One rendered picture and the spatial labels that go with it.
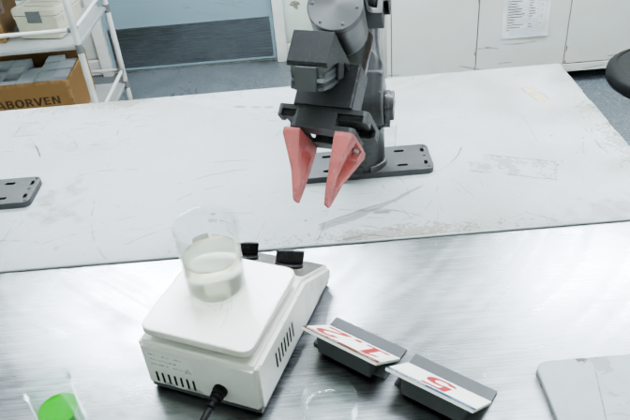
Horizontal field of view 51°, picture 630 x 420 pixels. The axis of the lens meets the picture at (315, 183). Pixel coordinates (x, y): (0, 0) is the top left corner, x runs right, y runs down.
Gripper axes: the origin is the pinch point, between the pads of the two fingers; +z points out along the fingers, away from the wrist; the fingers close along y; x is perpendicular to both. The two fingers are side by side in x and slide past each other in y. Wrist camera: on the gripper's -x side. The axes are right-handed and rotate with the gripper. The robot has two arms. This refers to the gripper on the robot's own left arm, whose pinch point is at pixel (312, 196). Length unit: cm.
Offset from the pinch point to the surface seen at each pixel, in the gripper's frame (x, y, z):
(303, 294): 1.4, 0.8, 10.3
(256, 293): -3.6, -2.3, 11.5
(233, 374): -6.1, -1.6, 19.3
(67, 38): 126, -155, -76
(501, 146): 34.0, 16.4, -19.9
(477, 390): 3.6, 19.7, 15.9
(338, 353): 2.2, 5.7, 15.4
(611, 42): 231, 45, -145
